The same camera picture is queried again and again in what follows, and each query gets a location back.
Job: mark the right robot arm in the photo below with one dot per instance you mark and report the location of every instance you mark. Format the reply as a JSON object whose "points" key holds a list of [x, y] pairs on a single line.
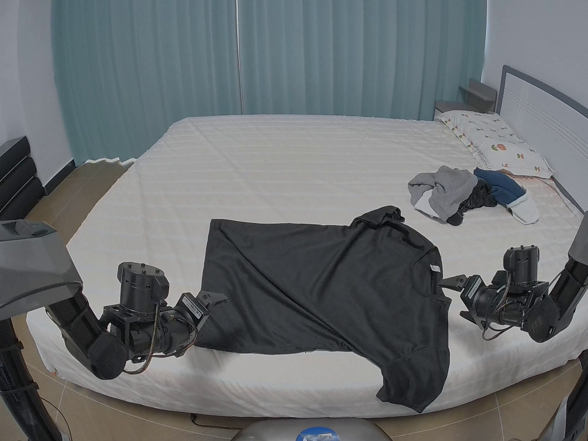
{"points": [[551, 301]]}

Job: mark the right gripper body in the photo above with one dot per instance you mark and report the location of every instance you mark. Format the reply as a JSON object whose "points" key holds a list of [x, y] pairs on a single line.
{"points": [[491, 303]]}

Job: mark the pile of clothes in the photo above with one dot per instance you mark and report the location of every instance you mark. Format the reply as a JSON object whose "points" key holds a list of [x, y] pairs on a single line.
{"points": [[448, 191]]}

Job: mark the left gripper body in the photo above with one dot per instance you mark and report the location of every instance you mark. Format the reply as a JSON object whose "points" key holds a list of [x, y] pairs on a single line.
{"points": [[172, 333]]}

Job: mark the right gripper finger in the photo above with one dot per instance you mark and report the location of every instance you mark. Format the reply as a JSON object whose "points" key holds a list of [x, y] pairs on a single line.
{"points": [[454, 284], [475, 320]]}

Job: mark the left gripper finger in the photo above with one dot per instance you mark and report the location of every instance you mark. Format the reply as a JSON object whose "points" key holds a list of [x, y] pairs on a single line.
{"points": [[213, 298]]}

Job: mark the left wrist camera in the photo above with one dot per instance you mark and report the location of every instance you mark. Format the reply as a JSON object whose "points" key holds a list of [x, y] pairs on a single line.
{"points": [[190, 309]]}

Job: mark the black chest of drawers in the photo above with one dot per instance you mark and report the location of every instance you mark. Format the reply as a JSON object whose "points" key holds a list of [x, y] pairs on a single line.
{"points": [[18, 177]]}

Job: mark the black T-shirt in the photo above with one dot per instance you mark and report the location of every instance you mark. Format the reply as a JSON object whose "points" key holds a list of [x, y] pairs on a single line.
{"points": [[321, 292]]}

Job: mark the white printed pillow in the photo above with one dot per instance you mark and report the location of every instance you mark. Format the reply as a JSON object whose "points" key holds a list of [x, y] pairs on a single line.
{"points": [[496, 140]]}

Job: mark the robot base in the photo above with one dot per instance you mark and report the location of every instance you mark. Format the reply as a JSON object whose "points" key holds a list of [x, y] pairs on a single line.
{"points": [[275, 432]]}

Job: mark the blue-green curtain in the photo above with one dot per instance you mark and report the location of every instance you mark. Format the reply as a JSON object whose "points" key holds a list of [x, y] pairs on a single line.
{"points": [[358, 39], [147, 62]]}

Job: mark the bed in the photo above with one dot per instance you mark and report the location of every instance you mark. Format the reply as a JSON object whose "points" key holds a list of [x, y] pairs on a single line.
{"points": [[298, 163]]}

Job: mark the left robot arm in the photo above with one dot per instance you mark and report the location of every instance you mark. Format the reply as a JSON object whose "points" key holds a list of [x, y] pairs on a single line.
{"points": [[36, 264]]}

